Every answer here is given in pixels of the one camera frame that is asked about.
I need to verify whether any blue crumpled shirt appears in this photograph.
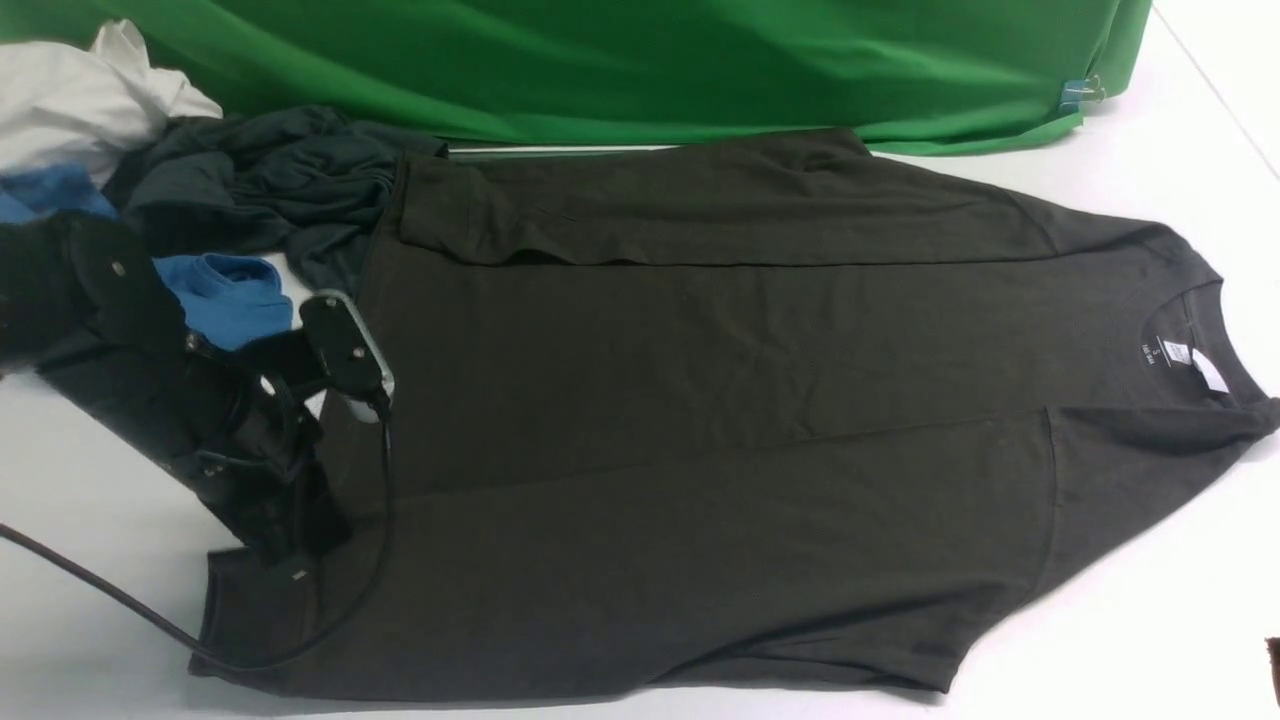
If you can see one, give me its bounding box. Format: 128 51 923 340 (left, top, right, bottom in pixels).
1 161 293 351

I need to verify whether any green backdrop cloth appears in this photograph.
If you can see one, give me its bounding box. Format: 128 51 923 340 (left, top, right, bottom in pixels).
3 1 1152 156

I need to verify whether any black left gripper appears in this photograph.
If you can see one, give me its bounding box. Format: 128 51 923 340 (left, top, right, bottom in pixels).
150 331 353 568

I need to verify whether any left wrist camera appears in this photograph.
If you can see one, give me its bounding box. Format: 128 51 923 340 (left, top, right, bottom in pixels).
300 290 396 424

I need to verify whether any white crumpled shirt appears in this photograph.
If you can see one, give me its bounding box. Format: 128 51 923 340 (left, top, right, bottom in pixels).
1 20 223 186

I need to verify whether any black left camera cable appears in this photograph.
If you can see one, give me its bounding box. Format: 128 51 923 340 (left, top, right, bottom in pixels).
0 395 397 674

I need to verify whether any gray long-sleeve top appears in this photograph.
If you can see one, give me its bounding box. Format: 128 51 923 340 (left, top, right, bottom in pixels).
189 129 1277 705

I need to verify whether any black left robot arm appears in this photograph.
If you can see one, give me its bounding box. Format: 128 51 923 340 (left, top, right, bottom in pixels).
1 211 353 568

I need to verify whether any dark teal crumpled shirt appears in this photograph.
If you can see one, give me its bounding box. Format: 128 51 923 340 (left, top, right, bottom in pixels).
104 105 448 296

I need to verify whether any blue binder clip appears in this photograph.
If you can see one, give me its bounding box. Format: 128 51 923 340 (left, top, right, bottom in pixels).
1059 74 1108 114

